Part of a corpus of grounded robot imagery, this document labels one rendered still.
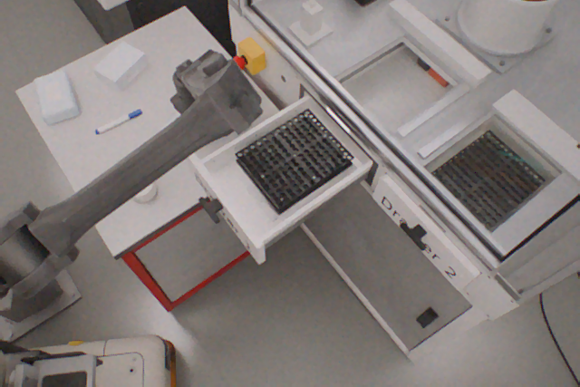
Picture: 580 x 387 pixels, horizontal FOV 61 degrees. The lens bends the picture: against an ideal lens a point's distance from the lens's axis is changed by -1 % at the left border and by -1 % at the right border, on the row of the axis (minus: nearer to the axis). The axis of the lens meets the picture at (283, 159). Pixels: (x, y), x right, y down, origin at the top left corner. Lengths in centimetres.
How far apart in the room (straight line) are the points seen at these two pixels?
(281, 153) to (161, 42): 62
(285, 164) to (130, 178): 54
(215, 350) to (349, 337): 50
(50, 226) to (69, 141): 75
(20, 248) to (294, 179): 62
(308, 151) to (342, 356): 95
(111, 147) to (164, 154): 75
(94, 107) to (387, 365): 133
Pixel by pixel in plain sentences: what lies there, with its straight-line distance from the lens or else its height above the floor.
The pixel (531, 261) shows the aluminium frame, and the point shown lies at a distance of 98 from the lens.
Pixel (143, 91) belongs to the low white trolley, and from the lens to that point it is 151.
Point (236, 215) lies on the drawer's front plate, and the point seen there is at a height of 93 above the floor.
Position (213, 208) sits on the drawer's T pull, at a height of 91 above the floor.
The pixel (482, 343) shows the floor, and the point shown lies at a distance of 209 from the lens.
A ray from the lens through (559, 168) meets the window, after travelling 82.
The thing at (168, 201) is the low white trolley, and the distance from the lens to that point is 131.
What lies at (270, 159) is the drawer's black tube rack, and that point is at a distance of 121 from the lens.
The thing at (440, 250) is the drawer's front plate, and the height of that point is 90.
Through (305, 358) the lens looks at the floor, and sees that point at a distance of 194.
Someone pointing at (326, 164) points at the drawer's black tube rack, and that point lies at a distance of 121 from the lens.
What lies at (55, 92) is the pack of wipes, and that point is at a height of 81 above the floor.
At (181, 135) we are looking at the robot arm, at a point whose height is 136.
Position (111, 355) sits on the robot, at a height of 28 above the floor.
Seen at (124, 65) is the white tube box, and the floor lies 81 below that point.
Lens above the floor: 192
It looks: 60 degrees down
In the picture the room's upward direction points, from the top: 1 degrees clockwise
